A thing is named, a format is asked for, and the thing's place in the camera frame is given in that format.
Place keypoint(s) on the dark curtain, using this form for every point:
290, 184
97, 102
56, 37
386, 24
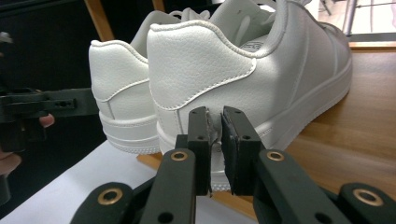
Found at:
49, 53

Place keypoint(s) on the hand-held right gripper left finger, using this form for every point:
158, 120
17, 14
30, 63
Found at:
180, 174

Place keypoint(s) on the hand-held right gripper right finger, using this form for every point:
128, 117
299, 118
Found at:
267, 177

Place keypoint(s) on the wooden three-tier shoe rack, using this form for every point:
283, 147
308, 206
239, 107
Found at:
358, 124

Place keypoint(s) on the white sneaker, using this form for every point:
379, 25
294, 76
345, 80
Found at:
211, 62
121, 90

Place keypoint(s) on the grey metal stand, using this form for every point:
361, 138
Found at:
351, 15

